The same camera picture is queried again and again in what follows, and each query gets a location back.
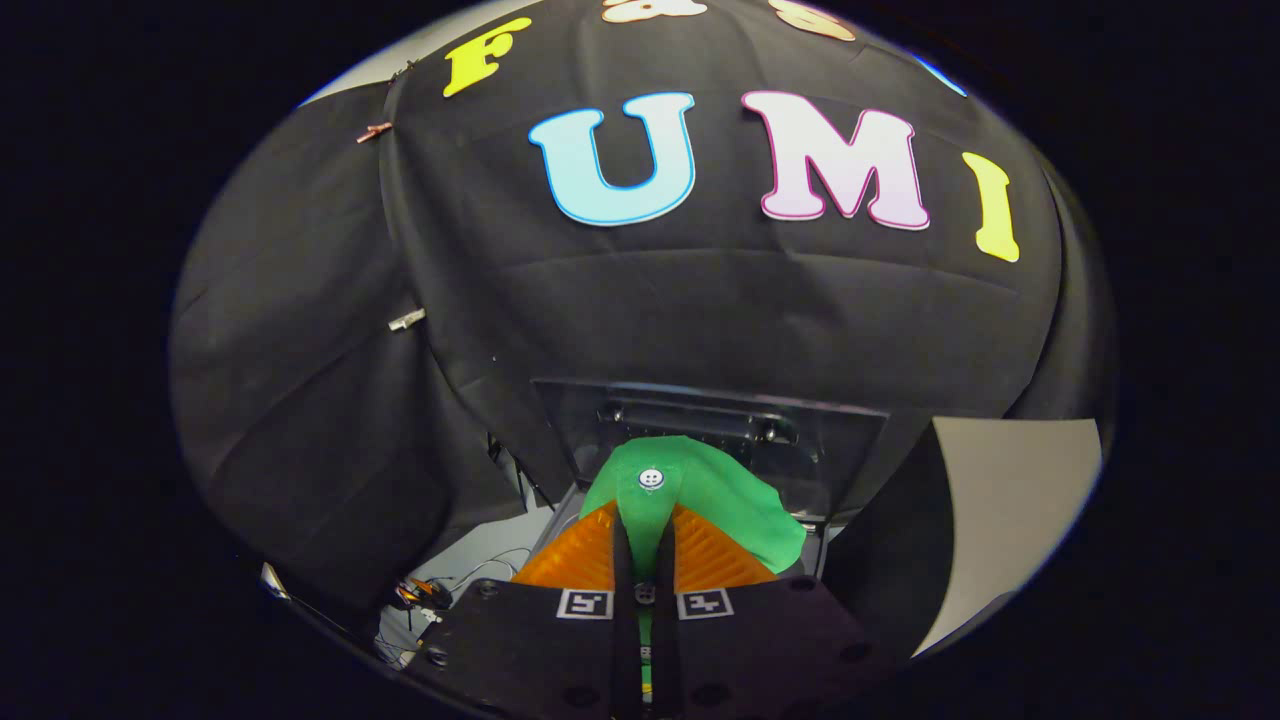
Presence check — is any dark grey washing machine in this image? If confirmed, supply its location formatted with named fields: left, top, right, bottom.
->
left=535, top=378, right=891, bottom=586

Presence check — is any white cable bundle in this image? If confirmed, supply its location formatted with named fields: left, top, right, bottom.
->
left=375, top=545, right=536, bottom=669

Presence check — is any black backdrop cloth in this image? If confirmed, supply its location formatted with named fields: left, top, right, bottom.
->
left=168, top=0, right=1116, bottom=641

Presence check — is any beige metal cabinet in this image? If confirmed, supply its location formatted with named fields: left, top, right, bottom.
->
left=825, top=417, right=1106, bottom=663

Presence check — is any small orange black object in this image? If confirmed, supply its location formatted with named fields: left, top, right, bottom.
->
left=395, top=578, right=453, bottom=611

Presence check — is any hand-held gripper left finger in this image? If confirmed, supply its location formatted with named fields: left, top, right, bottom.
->
left=405, top=498, right=641, bottom=720

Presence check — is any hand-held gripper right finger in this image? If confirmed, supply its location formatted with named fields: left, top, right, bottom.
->
left=652, top=502, right=906, bottom=720

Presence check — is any green polo shirt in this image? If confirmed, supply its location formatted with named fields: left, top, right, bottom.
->
left=578, top=435, right=807, bottom=701

